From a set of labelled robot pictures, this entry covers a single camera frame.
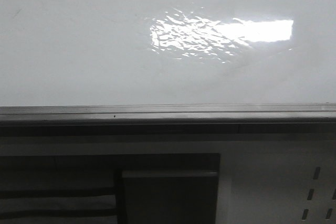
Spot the dark monitor under whiteboard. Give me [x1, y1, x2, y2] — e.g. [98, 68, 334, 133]
[122, 170, 218, 223]

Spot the white perforated metal rack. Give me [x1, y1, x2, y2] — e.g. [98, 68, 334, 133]
[1, 133, 335, 223]

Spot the white whiteboard with aluminium frame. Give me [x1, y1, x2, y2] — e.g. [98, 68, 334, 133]
[1, 0, 335, 124]

